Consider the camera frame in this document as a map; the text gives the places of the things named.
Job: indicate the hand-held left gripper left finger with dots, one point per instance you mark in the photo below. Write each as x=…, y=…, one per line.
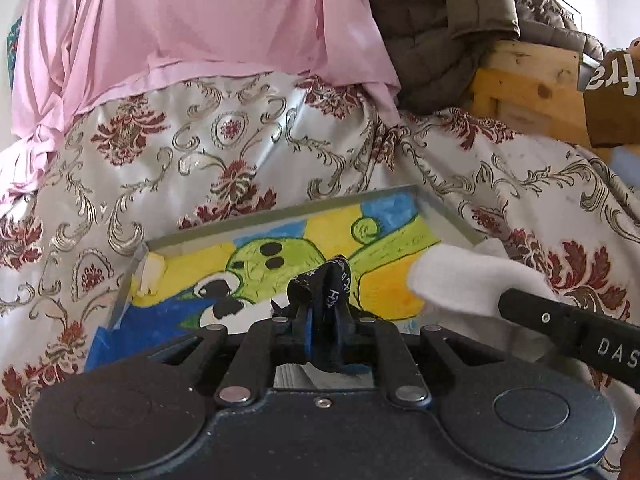
x=305, y=332

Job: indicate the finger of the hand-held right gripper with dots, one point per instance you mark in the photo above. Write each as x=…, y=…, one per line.
x=535, y=312

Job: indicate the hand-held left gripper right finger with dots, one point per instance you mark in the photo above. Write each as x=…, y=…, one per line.
x=345, y=335

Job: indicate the black printed cloth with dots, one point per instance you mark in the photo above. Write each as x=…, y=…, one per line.
x=330, y=285

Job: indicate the white quilted baby cloth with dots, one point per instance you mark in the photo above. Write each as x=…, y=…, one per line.
x=460, y=280

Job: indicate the clear tray with colourful drawing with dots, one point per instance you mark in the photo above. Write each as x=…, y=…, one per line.
x=390, y=240

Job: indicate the light blue cloth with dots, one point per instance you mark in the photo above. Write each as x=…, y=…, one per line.
x=627, y=162

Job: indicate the floral satin blanket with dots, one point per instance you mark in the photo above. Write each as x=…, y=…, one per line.
x=200, y=160

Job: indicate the brown lettered cloth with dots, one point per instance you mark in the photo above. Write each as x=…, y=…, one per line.
x=610, y=115

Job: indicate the brown quilted jacket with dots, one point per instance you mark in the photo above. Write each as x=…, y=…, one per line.
x=440, y=20

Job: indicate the pink bed sheet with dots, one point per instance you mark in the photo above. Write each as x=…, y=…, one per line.
x=175, y=25

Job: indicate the wooden bed frame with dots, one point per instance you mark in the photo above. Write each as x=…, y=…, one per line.
x=525, y=90

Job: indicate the teal wall poster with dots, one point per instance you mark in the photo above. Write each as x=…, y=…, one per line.
x=14, y=35

